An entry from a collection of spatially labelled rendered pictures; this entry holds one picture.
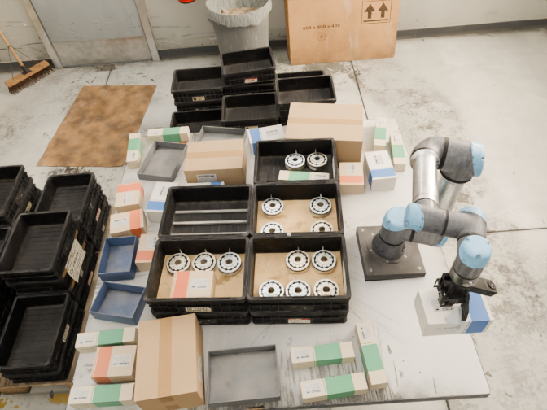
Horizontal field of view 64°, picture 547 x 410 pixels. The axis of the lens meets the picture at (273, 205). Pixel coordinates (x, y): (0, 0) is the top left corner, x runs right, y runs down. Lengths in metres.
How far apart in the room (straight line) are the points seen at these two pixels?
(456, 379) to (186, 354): 1.01
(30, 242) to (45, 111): 2.06
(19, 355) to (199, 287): 1.24
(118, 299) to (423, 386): 1.32
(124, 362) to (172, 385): 0.27
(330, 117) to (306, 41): 2.10
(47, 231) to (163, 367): 1.36
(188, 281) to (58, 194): 1.56
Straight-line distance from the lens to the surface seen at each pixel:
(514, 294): 3.03
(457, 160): 1.62
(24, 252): 2.81
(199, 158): 2.34
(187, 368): 1.72
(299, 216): 2.04
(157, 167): 2.59
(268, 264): 1.90
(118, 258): 2.25
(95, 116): 4.36
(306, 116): 2.44
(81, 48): 5.03
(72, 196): 3.12
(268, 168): 2.26
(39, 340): 2.73
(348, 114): 2.46
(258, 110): 3.36
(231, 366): 1.86
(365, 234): 2.09
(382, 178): 2.28
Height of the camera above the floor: 2.43
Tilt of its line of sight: 50 degrees down
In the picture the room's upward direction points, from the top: 6 degrees counter-clockwise
